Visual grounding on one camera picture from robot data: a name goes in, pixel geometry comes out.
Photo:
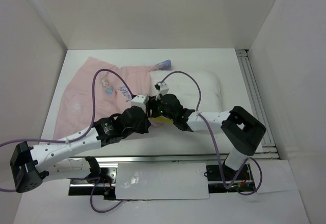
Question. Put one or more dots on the pink blue printed pillowcase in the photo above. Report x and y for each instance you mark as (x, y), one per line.
(98, 90)

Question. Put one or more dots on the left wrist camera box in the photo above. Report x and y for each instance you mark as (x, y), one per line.
(140, 100)

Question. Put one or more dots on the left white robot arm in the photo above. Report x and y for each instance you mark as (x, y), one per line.
(33, 165)

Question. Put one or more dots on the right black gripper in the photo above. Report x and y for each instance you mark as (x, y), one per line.
(152, 103)

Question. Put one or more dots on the aluminium side rail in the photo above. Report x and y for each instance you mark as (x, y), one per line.
(268, 144)

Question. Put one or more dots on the white pillow yellow trim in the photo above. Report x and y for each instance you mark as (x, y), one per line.
(188, 89)

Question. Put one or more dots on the white cover sheet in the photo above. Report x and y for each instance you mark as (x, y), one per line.
(161, 181)

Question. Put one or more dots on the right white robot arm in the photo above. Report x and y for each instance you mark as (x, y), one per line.
(244, 131)

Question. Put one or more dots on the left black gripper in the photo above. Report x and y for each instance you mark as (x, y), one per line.
(146, 123)

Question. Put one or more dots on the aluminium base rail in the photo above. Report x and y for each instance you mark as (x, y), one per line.
(152, 161)

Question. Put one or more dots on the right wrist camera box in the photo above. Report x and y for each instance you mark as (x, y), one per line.
(162, 88)

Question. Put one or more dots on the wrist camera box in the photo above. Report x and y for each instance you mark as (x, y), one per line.
(162, 88)
(140, 100)

